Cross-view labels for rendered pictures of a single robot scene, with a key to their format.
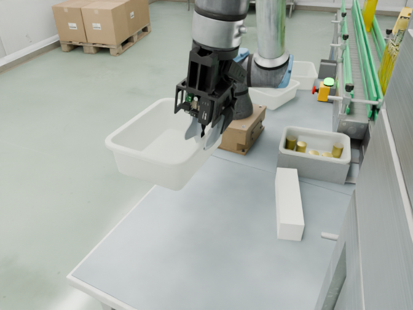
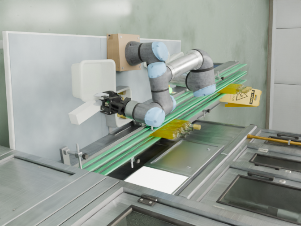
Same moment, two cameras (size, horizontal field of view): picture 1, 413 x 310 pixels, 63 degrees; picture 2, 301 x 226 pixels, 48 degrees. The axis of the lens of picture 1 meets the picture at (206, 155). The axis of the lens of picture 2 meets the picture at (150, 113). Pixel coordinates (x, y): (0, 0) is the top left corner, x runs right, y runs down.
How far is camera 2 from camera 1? 1.04 m
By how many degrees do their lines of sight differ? 32
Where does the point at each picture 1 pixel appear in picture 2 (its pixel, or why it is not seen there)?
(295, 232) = (74, 121)
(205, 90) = (112, 108)
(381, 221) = (80, 187)
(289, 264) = (58, 124)
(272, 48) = not seen: hidden behind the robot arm
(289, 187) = (95, 108)
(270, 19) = (175, 80)
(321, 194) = (97, 119)
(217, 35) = (128, 115)
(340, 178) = (109, 124)
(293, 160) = not seen: hidden behind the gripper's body
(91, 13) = not seen: outside the picture
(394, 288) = (70, 194)
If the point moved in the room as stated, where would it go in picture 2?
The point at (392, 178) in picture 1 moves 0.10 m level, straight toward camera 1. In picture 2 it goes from (88, 187) to (67, 192)
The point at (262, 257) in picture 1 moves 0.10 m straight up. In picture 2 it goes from (57, 112) to (70, 115)
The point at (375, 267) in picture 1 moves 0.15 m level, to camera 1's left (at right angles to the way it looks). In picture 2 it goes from (72, 188) to (56, 157)
